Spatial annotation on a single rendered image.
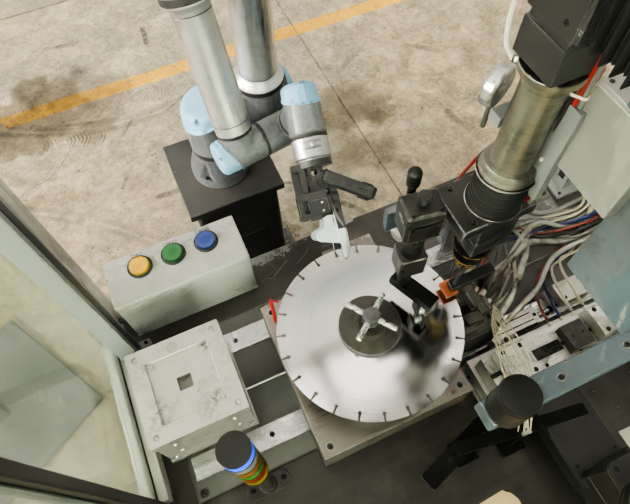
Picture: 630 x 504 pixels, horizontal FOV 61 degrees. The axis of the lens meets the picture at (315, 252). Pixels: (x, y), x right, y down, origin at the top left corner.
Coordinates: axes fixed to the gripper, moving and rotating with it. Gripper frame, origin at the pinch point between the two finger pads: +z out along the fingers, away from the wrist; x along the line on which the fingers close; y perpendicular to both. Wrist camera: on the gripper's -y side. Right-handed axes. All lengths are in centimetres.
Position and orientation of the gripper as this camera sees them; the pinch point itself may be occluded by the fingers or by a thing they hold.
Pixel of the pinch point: (344, 256)
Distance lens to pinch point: 108.7
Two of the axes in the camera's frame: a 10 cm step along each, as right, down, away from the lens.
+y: -9.7, 2.2, -0.7
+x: 0.9, 0.4, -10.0
